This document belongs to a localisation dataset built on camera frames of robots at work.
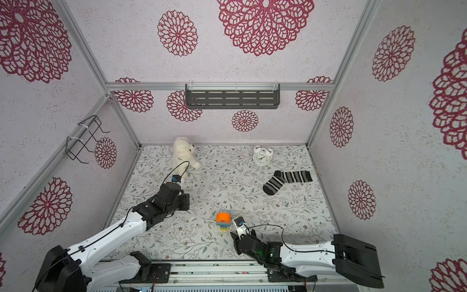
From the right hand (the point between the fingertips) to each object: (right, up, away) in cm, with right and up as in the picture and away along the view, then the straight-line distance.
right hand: (231, 233), depth 81 cm
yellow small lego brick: (-4, 0, +5) cm, 6 cm away
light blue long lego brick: (-5, +4, -1) cm, 7 cm away
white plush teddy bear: (-25, +33, +13) cm, 44 cm away
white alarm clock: (+17, +35, +23) cm, 45 cm away
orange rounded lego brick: (-4, +8, -3) cm, 9 cm away
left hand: (-20, +15, +3) cm, 25 cm away
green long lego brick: (-4, 0, +5) cm, 6 cm away
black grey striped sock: (+28, +23, +22) cm, 42 cm away
